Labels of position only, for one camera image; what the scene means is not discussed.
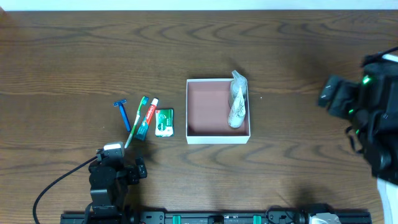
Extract blue disposable razor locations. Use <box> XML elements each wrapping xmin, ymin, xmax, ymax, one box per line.
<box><xmin>113</xmin><ymin>99</ymin><xmax>131</xmax><ymax>132</ymax></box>

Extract clear pump bottle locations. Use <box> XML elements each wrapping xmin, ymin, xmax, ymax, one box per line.
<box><xmin>228</xmin><ymin>70</ymin><xmax>248</xmax><ymax>107</ymax></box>

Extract white patterned cream tube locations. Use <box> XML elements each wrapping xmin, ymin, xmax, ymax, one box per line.
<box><xmin>228</xmin><ymin>86</ymin><xmax>246</xmax><ymax>129</ymax></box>

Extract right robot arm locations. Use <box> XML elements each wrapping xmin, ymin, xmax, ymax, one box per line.
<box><xmin>318</xmin><ymin>60</ymin><xmax>397</xmax><ymax>223</ymax></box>

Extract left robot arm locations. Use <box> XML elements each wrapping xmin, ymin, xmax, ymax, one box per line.
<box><xmin>83</xmin><ymin>157</ymin><xmax>147</xmax><ymax>224</ymax></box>

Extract green white soap bar pack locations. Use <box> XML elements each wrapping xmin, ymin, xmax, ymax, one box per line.
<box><xmin>155</xmin><ymin>108</ymin><xmax>174</xmax><ymax>138</ymax></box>

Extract red teal toothpaste tube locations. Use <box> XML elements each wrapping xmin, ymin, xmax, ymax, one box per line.
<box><xmin>134</xmin><ymin>98</ymin><xmax>159</xmax><ymax>141</ymax></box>

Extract green white toothbrush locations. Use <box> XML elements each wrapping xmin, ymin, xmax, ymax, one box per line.
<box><xmin>124</xmin><ymin>96</ymin><xmax>149</xmax><ymax>149</ymax></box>

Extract white square cardboard box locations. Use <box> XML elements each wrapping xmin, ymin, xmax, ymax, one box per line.
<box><xmin>185</xmin><ymin>78</ymin><xmax>251</xmax><ymax>144</ymax></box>

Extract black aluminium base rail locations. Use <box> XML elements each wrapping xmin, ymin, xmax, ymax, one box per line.
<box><xmin>60</xmin><ymin>203</ymin><xmax>373</xmax><ymax>224</ymax></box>

